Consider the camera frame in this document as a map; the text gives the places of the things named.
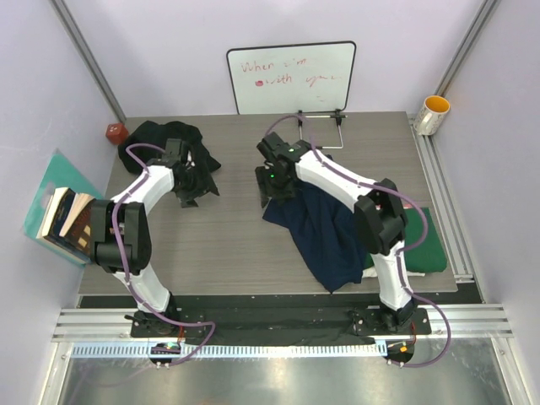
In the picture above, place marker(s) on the small whiteboard with red writing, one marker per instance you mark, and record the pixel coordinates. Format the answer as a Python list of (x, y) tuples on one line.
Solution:
[(313, 77)]

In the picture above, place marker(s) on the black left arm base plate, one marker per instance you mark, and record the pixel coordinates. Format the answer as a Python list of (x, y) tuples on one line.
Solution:
[(146, 325)]

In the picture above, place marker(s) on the white mug yellow inside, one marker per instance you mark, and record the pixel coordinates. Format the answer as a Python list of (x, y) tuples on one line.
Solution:
[(431, 115)]

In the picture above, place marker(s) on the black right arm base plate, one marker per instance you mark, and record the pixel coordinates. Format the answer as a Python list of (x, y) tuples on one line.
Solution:
[(382, 322)]

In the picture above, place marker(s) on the black t shirt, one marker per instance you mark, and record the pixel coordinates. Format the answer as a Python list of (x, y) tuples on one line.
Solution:
[(157, 134)]

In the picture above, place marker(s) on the navy blue t shirt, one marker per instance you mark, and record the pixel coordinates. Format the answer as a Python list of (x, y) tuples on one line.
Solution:
[(324, 232)]

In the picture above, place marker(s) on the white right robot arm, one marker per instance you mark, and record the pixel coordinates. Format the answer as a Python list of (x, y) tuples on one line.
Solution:
[(376, 206)]

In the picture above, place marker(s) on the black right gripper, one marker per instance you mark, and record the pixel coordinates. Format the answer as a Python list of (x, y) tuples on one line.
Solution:
[(261, 174)]

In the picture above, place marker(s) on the teal plastic folder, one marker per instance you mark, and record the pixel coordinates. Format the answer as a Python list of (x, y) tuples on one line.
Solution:
[(60, 172)]

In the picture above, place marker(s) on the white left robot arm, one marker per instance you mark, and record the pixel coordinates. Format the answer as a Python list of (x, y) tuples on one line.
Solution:
[(120, 236)]

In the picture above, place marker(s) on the black wire stand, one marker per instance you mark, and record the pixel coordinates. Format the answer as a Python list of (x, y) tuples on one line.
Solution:
[(324, 128)]

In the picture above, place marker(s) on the folded green t shirt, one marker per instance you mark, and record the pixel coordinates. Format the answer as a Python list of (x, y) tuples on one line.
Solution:
[(428, 258)]

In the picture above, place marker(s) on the dark blue paperback book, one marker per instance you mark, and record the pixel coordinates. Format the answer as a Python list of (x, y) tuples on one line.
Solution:
[(53, 220)]

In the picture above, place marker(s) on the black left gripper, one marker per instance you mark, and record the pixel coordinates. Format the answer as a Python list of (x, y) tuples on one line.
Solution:
[(204, 184)]

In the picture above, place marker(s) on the white perforated cable tray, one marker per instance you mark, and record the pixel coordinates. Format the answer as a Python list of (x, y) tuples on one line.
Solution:
[(162, 350)]

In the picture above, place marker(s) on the small red cube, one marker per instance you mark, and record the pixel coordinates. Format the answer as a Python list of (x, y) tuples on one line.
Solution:
[(116, 133)]

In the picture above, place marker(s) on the brown cover paperback book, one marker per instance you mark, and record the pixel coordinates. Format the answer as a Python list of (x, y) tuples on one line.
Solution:
[(76, 229)]

